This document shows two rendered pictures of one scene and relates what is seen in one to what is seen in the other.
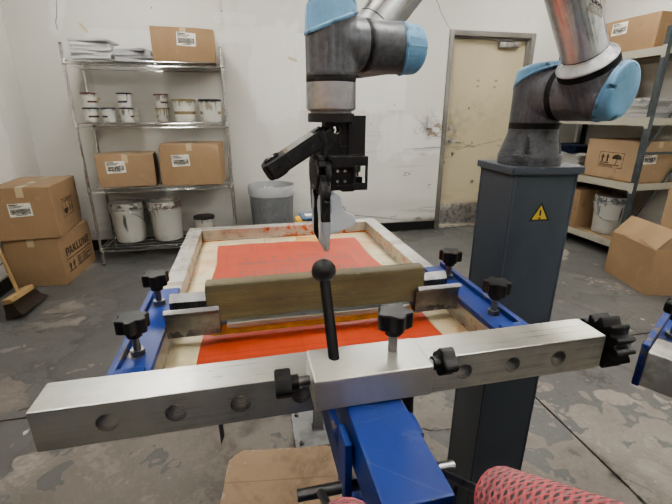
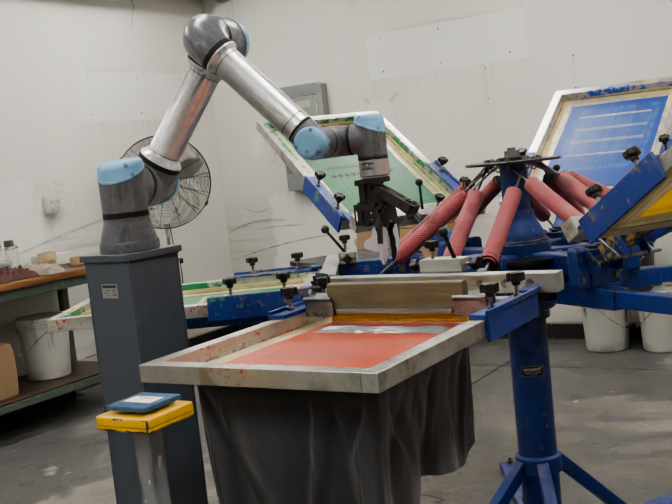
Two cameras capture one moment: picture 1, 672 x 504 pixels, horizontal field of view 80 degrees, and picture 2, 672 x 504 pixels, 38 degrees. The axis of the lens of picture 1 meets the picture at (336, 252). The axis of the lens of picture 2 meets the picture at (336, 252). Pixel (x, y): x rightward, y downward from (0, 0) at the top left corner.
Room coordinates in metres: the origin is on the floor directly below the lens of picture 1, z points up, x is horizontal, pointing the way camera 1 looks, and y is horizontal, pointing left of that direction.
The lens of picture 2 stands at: (2.44, 1.63, 1.39)
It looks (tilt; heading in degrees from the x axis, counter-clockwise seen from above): 6 degrees down; 225
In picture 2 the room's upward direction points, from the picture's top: 6 degrees counter-clockwise
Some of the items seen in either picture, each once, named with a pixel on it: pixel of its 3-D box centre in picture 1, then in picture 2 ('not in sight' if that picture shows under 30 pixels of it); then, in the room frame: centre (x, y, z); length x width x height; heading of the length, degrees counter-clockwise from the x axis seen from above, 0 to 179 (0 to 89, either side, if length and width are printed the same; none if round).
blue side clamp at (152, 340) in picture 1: (152, 340); (505, 313); (0.57, 0.30, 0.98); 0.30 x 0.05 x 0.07; 12
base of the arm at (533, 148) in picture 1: (530, 143); (128, 231); (1.05, -0.49, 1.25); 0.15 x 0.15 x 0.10
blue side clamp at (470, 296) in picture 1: (467, 306); (309, 314); (0.69, -0.25, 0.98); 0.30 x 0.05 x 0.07; 12
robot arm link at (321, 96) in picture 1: (330, 99); (373, 169); (0.66, 0.01, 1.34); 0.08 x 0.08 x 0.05
